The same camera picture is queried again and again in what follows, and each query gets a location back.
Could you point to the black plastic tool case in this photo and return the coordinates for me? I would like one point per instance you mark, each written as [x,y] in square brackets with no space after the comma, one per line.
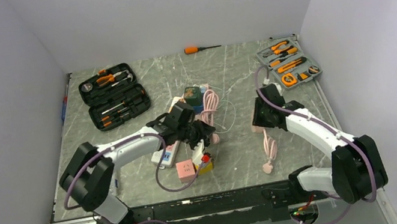
[114,97]

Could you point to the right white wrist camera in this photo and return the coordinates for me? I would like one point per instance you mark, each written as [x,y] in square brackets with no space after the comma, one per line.
[279,88]

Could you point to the orange handled screwdriver upper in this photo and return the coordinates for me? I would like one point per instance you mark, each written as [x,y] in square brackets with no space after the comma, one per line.
[283,56]

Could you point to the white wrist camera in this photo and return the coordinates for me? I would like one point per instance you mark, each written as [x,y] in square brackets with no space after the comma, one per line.
[200,157]
[279,88]

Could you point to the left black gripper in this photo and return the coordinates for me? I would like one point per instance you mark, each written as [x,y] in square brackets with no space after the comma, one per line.
[205,131]

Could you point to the loose orange screwdriver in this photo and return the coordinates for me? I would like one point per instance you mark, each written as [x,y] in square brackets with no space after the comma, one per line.
[196,49]

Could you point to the orange tape measure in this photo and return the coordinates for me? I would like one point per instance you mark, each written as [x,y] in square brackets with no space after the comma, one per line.
[289,80]

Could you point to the dark green cube adapter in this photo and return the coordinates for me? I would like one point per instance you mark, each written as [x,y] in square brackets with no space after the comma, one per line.
[193,96]

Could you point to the orange black utility knife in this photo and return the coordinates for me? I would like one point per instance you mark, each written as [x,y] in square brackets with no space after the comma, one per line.
[292,64]

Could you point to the grey plastic tool case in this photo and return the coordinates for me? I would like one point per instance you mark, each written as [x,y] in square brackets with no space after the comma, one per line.
[286,62]

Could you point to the yellow cube socket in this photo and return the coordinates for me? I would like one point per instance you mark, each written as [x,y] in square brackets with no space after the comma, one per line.
[204,169]

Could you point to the blue cube adapter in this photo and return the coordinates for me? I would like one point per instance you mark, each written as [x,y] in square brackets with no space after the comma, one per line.
[198,108]

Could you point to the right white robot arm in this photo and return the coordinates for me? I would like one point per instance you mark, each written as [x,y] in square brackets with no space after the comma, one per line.
[356,169]

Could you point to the black hex key set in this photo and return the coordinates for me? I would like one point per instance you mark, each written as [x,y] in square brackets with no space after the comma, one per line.
[302,76]

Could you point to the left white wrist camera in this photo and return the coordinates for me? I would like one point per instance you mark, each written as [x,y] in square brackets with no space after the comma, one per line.
[200,157]

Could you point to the white multicolour power strip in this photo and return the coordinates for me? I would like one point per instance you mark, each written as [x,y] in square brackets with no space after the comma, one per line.
[169,156]

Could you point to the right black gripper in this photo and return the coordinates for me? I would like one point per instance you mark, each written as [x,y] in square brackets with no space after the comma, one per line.
[258,120]

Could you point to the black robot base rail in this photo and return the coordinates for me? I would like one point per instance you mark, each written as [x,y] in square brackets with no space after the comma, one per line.
[260,203]

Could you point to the pink cube socket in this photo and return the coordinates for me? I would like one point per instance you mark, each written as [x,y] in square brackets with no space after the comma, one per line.
[185,170]

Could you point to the orange black combination pliers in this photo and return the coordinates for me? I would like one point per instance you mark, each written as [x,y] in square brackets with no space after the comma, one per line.
[277,49]

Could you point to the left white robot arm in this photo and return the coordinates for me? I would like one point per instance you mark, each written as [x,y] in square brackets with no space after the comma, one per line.
[89,174]

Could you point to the pink round plug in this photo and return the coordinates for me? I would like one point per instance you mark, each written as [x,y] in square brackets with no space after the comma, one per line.
[268,168]

